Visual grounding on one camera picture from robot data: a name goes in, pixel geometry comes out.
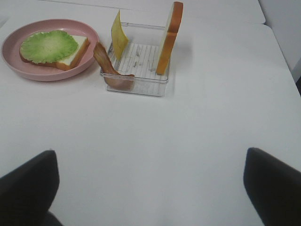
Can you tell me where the pink round plate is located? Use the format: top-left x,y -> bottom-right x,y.
1,19 -> 99,81

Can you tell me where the clear right plastic tray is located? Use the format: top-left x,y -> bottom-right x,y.
100,22 -> 169,97

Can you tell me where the green lettuce leaf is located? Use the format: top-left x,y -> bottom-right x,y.
20,30 -> 78,64

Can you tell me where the upright bread slice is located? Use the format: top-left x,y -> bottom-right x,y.
156,1 -> 183,75

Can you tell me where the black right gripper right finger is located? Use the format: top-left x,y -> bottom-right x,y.
243,147 -> 301,226

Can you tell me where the tray bacon strip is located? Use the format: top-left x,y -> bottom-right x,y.
93,42 -> 134,91

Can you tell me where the yellow cheese slice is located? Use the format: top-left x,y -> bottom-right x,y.
111,11 -> 129,60

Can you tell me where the bread slice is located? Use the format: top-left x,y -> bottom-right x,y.
156,1 -> 183,75
20,35 -> 90,71

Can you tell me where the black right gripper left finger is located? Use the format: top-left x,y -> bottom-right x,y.
0,150 -> 61,226

